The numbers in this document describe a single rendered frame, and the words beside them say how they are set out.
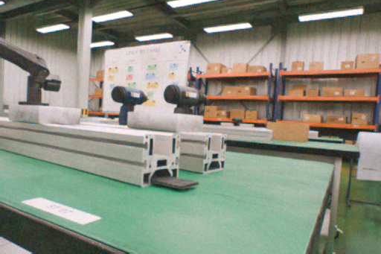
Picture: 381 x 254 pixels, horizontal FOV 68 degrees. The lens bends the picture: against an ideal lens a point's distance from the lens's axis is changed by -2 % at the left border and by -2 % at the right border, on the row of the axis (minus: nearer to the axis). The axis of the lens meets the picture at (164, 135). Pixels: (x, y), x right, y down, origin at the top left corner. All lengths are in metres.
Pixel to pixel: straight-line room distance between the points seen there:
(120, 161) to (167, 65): 3.54
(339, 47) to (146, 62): 8.20
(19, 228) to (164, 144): 0.27
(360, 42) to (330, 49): 0.85
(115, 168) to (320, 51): 10.96
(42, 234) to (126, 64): 4.19
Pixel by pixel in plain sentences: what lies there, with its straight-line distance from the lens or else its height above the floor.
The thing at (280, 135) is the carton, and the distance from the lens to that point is 2.57.
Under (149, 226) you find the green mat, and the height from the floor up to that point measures 0.78.
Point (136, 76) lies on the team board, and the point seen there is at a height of 1.51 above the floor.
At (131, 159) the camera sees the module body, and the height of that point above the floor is 0.82.
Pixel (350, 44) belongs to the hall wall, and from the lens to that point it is 11.32.
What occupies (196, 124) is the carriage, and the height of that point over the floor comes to 0.88.
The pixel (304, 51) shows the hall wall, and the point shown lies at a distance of 11.38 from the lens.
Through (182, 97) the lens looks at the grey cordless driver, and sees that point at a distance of 0.87.
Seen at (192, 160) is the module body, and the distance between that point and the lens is 0.62.
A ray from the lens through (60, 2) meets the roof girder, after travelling 11.07.
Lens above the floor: 0.89
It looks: 3 degrees down
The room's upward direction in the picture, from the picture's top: 3 degrees clockwise
